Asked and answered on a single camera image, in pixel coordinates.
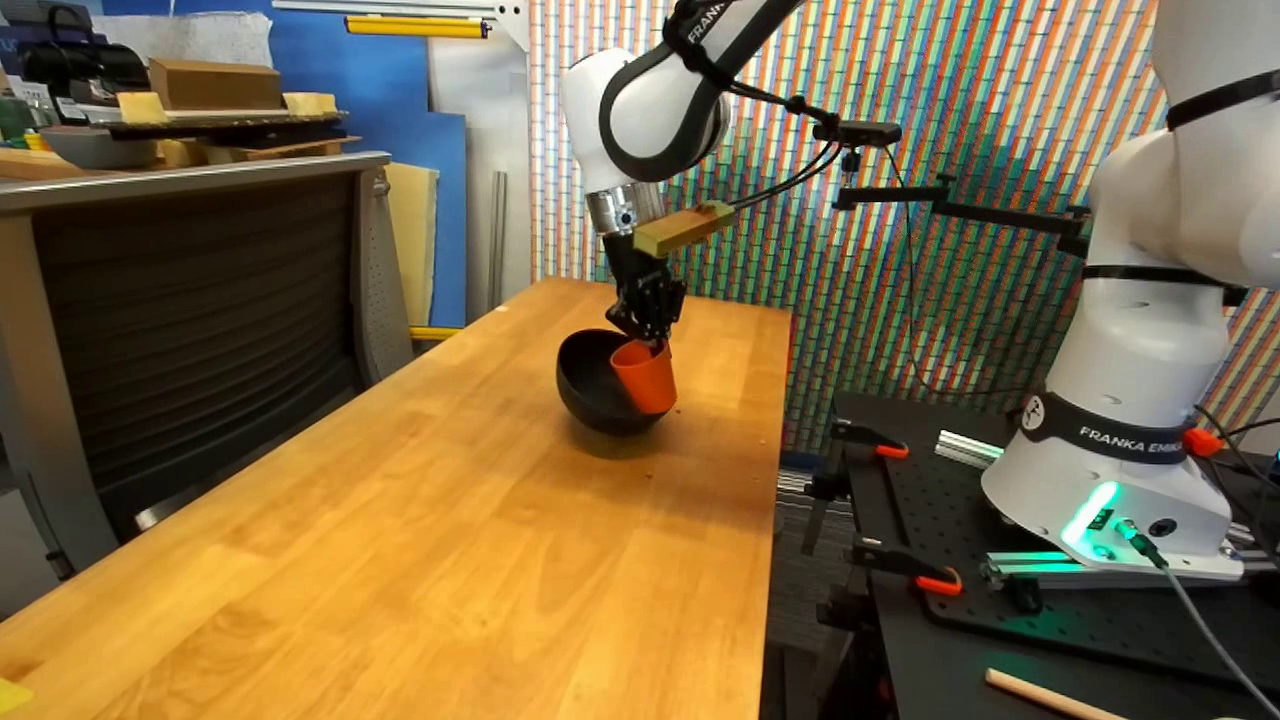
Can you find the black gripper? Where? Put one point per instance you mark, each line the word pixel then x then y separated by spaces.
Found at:
pixel 644 295

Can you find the orange plastic cup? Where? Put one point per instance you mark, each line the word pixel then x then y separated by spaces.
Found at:
pixel 644 378

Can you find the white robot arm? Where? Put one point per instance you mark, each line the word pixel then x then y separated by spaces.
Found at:
pixel 1176 220

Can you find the black bowl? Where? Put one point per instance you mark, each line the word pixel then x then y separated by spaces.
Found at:
pixel 591 385

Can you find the blue panel board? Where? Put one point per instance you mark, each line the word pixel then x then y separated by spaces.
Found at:
pixel 376 80

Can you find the grey cabinet with dark shutter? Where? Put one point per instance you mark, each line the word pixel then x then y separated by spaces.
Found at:
pixel 162 329

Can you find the wooden stick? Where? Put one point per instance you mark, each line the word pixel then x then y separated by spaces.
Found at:
pixel 1046 699

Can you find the clutter on cabinet top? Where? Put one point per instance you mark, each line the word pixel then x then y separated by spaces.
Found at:
pixel 119 110

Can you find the tan wrist camera block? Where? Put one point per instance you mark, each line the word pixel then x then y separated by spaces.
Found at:
pixel 677 229

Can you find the orange-handled clamp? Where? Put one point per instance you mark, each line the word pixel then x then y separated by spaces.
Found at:
pixel 922 573
pixel 874 443

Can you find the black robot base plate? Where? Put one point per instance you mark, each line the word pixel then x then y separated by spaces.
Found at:
pixel 1116 642

